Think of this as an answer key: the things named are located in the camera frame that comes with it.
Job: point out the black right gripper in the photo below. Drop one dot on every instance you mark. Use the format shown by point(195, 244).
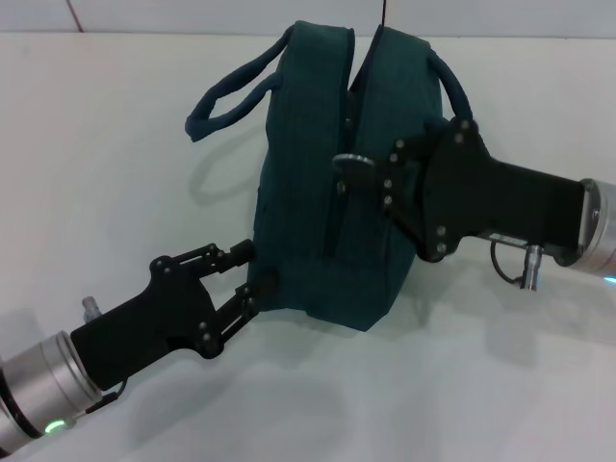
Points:
point(505, 202)

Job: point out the dark teal fabric bag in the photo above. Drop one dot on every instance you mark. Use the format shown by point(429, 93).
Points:
point(298, 202)

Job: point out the small silver connector plug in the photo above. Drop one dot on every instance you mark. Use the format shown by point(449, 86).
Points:
point(90, 308)

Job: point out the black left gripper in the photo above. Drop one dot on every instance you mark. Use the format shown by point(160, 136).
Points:
point(154, 322)

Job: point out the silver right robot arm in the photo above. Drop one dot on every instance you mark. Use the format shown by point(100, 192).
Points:
point(599, 226)

